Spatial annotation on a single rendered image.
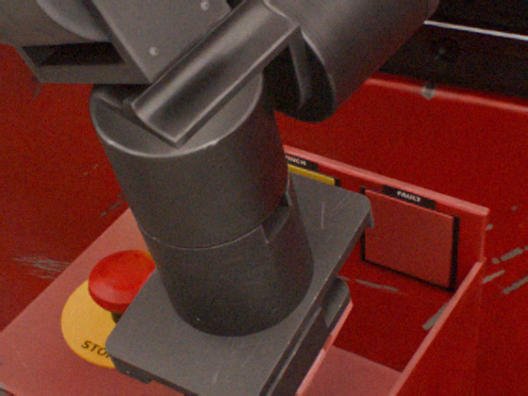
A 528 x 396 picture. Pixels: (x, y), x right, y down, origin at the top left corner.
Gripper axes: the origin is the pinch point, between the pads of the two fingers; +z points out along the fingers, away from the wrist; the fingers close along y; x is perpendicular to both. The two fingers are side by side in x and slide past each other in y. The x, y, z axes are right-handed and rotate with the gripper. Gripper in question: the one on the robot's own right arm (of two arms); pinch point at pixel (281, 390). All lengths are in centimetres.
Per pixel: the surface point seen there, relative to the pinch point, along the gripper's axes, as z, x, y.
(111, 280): -0.5, 10.3, 1.6
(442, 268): 2.8, -2.7, 10.2
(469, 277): 1.7, -4.4, 9.5
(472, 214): -0.7, -4.0, 11.4
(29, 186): 25.1, 39.0, 18.1
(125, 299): -0.4, 9.0, 1.0
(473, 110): 11.3, 3.4, 26.7
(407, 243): 2.0, -0.9, 10.4
